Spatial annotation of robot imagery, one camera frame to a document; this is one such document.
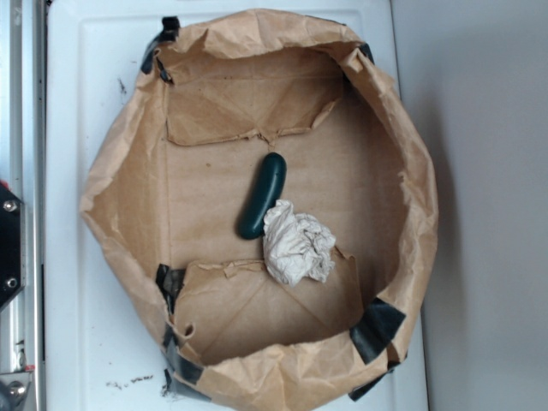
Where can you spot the crumpled white paper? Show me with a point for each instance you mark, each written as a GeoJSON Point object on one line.
{"type": "Point", "coordinates": [296, 245]}

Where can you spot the brown paper bag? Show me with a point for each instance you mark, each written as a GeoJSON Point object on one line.
{"type": "Point", "coordinates": [217, 108]}

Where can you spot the black mounting bracket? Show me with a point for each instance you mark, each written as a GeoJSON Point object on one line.
{"type": "Point", "coordinates": [12, 277]}

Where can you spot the aluminium frame rail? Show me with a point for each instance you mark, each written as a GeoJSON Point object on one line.
{"type": "Point", "coordinates": [23, 43]}

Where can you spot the dark green toy cucumber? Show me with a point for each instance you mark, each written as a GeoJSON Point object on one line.
{"type": "Point", "coordinates": [266, 190]}

